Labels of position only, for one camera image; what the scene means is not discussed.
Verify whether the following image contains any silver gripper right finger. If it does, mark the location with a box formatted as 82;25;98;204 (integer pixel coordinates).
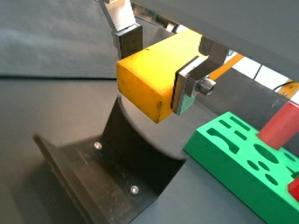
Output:
171;37;229;115

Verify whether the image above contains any yellow rectangular block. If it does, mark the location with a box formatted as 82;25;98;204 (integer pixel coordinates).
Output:
116;30;207;123

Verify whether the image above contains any green shape-sorting board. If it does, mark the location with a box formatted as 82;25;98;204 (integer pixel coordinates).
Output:
184;112;299;224

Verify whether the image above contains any red cylinder peg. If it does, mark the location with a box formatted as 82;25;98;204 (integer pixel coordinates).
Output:
256;101;299;150

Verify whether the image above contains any black curved fixture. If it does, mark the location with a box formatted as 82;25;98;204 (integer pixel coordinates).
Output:
33;98;185;224

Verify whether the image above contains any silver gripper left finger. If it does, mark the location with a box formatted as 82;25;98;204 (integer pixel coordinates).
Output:
97;0;142;59

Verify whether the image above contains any red octagonal peg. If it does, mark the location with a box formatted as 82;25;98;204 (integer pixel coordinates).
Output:
287;177;299;202

